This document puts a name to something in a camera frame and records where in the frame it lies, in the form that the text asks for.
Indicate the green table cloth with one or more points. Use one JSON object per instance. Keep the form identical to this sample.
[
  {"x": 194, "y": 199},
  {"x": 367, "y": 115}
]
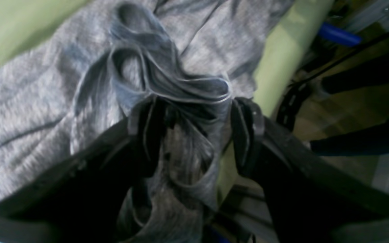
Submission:
[{"x": 282, "y": 57}]

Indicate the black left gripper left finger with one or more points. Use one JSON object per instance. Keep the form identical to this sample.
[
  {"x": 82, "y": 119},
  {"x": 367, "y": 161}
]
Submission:
[{"x": 79, "y": 198}]

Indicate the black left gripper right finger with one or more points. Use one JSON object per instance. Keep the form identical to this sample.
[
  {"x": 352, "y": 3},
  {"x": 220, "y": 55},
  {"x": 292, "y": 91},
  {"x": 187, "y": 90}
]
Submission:
[{"x": 309, "y": 200}]

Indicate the grey heathered long-sleeve shirt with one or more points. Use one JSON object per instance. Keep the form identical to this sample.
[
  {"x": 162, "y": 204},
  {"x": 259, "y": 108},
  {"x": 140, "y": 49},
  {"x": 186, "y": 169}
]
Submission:
[{"x": 174, "y": 204}]

